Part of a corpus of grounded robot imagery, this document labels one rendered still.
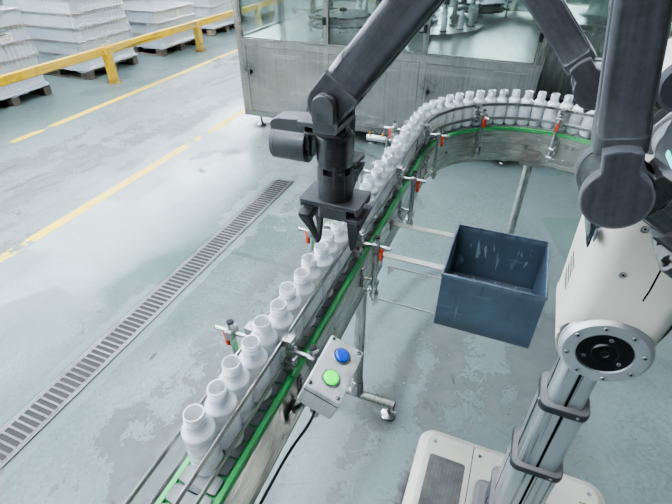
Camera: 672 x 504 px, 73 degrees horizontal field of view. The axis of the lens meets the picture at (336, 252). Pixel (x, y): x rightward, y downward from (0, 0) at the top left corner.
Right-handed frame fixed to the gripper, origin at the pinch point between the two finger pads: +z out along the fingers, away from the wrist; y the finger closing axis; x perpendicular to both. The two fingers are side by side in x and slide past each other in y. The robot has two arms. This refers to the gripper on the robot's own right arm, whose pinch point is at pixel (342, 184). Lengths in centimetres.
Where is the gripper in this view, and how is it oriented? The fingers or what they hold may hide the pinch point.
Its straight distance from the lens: 127.0
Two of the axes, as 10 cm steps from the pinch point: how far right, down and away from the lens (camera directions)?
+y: -9.3, -2.4, 2.9
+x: -3.7, 5.5, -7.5
